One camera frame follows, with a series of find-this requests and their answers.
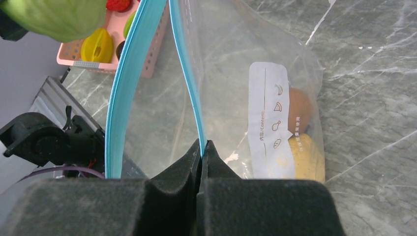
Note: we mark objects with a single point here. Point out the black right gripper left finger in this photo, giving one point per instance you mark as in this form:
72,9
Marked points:
160,206

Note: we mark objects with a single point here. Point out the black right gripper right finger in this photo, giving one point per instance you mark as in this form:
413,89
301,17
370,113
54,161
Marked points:
227,205

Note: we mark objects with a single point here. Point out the yellow lemon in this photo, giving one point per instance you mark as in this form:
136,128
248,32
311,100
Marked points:
306,162

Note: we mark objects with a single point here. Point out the brown kiwi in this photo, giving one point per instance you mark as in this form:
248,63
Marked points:
300,111

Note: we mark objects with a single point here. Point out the clear zip top bag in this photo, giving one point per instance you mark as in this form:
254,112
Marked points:
238,69

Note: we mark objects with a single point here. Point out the light green cabbage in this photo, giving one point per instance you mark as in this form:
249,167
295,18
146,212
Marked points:
61,20

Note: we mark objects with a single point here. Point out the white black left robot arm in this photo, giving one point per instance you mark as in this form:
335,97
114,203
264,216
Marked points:
32,144

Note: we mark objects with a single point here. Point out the dark purple fruit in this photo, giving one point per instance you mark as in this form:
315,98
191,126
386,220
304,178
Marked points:
120,50

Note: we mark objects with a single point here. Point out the yellow star fruit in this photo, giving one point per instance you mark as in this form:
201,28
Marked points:
98,47

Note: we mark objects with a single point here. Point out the pink plastic perforated basket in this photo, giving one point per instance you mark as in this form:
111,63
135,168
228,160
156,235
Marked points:
69,53

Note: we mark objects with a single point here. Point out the green mango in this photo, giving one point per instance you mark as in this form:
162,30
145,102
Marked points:
128,24

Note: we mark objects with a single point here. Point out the red strawberry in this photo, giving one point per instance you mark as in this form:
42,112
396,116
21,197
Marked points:
118,5

